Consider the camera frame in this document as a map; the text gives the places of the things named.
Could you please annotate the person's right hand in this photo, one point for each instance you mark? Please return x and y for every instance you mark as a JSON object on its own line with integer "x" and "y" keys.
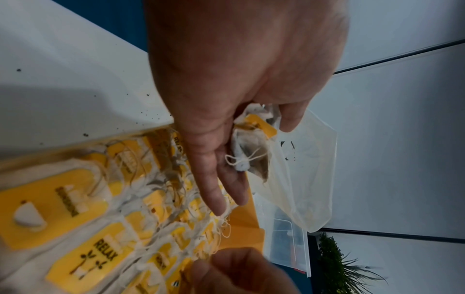
{"x": 247, "y": 275}

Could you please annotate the person's left hand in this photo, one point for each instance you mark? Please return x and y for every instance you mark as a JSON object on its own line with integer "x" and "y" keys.
{"x": 236, "y": 57}

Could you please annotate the yellow tray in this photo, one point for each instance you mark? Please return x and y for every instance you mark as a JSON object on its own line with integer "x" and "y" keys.
{"x": 247, "y": 229}

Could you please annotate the clear box with red latches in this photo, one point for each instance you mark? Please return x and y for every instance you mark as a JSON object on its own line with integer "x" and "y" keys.
{"x": 287, "y": 252}

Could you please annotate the bunch of tea bags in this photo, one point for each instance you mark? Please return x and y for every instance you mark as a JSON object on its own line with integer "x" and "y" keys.
{"x": 250, "y": 140}

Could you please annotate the clear plastic bag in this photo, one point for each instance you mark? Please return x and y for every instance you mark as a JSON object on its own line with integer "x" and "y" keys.
{"x": 308, "y": 172}

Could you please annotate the row of tea bags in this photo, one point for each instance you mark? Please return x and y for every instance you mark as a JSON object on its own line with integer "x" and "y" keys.
{"x": 72, "y": 201}

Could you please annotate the blue sofa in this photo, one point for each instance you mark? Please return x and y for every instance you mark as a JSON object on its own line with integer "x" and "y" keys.
{"x": 120, "y": 17}
{"x": 301, "y": 284}

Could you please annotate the green leafy plant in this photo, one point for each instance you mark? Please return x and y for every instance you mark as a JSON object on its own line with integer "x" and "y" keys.
{"x": 330, "y": 258}

